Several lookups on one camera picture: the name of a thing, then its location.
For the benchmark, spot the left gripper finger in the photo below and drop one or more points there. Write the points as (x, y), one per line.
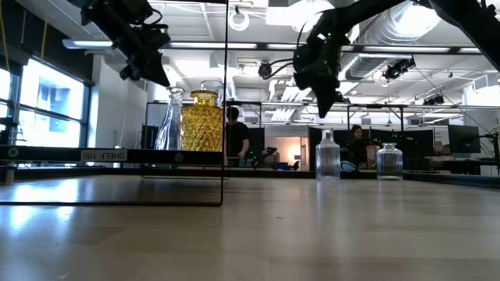
(150, 68)
(161, 64)

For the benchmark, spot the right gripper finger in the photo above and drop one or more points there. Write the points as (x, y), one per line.
(334, 97)
(322, 101)

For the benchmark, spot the clear ribbed glass bottle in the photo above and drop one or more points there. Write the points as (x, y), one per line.
(327, 160)

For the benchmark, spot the clear fluted glass carafe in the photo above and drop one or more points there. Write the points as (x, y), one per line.
(170, 132)

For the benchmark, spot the amber hobnail glass vase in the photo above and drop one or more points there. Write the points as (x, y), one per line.
(202, 125)

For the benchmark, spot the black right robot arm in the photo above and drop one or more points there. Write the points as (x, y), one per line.
(468, 23)

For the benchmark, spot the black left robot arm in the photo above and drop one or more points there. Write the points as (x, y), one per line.
(101, 15)

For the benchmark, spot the white shelf label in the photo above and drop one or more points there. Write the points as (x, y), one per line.
(104, 155)

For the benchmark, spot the person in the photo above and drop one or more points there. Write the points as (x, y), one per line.
(236, 136)
(356, 146)

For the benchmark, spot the black track spotlight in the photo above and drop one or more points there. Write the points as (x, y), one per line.
(433, 100)
(396, 70)

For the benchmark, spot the blue white round object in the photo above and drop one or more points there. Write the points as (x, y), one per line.
(347, 167)

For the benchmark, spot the orange box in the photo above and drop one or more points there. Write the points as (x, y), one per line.
(373, 156)

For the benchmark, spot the black device green lights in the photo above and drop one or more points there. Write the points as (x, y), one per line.
(265, 156)

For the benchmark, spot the clear ribbed glass jar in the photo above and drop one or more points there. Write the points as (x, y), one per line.
(389, 164)

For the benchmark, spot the black partition screens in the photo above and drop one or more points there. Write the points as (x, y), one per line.
(414, 144)

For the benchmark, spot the large window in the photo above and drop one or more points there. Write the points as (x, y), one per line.
(51, 101)

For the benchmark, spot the black desk monitor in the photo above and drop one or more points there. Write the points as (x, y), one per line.
(464, 138)

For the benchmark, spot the black ceiling camera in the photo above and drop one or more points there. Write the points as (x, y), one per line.
(131, 73)
(265, 70)

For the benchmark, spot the black ceiling light rail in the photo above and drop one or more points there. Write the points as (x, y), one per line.
(357, 48)

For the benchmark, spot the silver air duct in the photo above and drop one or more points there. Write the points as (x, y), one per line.
(367, 66)

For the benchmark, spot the wooden shelf black frame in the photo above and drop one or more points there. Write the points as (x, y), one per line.
(47, 155)

